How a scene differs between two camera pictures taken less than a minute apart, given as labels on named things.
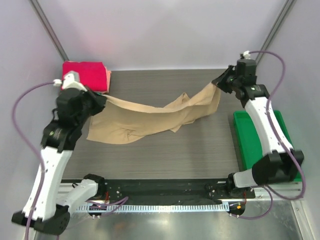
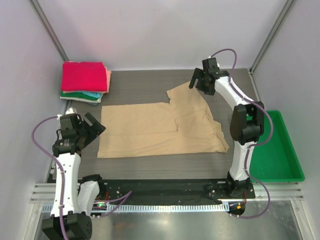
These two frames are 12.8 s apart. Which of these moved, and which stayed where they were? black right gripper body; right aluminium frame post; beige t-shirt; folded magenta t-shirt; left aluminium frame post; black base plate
Moved: black right gripper body; beige t-shirt
Stayed: black base plate; folded magenta t-shirt; right aluminium frame post; left aluminium frame post
